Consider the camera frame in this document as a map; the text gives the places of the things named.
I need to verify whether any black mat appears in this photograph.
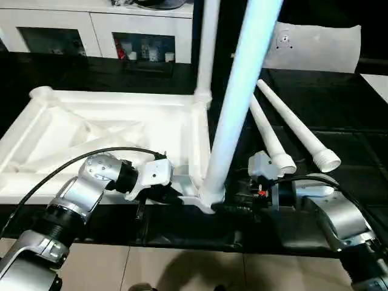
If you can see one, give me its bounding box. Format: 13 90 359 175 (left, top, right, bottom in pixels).
0 51 388 258

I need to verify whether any dark grey helmet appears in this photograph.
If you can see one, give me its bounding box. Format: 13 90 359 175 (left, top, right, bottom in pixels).
134 0 195 10

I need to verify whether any white flat board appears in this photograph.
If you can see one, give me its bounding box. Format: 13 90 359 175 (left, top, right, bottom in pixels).
360 73 388 104

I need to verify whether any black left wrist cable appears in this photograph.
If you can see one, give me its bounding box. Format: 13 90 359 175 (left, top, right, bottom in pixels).
0 146 168 244

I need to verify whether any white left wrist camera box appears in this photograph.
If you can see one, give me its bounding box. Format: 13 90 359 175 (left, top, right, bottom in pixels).
125 158 176 203

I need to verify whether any white cabinet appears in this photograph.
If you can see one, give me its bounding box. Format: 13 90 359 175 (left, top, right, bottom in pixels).
0 0 195 65

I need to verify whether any white plastic table top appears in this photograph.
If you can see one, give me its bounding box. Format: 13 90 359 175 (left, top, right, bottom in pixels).
0 85 227 215

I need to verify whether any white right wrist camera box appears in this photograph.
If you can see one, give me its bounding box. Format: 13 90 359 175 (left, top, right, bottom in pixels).
247 150 280 210

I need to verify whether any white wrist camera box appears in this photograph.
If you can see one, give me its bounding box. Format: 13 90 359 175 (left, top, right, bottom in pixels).
125 158 176 203
247 150 280 210

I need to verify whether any white plastic table leg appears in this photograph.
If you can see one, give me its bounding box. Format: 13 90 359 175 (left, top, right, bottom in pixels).
256 79 342 174
249 93 298 176
201 0 286 212
193 0 222 104

